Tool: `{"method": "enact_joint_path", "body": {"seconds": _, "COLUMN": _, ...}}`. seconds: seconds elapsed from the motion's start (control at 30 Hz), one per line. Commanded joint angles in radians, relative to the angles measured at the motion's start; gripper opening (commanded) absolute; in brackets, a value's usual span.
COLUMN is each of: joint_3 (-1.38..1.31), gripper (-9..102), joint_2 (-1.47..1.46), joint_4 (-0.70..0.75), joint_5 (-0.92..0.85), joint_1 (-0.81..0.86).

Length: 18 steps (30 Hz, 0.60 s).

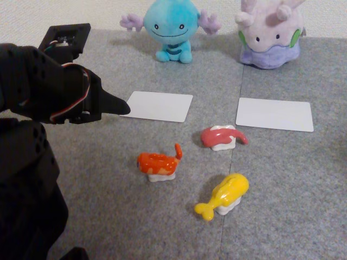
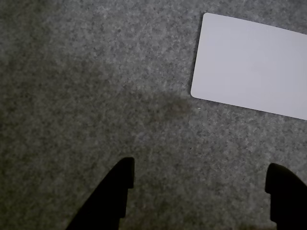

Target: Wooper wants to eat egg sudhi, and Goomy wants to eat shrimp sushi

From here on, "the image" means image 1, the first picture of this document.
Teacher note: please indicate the orange shrimp sushi toy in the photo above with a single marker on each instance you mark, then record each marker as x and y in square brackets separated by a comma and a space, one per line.
[157, 163]

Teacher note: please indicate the yellow egg sushi toy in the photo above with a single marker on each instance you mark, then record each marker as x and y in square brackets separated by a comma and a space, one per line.
[230, 189]

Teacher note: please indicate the purple Goomy plush toy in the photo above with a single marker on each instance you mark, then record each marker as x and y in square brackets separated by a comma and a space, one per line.
[271, 35]

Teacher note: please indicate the white card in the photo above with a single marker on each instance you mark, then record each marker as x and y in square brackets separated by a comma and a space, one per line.
[273, 115]
[162, 107]

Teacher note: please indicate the blue Wooper plush toy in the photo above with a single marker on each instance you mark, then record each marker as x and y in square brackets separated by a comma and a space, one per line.
[168, 24]

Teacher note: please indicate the red tuna sushi toy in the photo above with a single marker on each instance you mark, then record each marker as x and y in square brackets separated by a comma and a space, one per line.
[217, 136]

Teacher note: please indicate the black camera mount box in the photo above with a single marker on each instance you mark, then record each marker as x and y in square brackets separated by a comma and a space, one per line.
[78, 32]

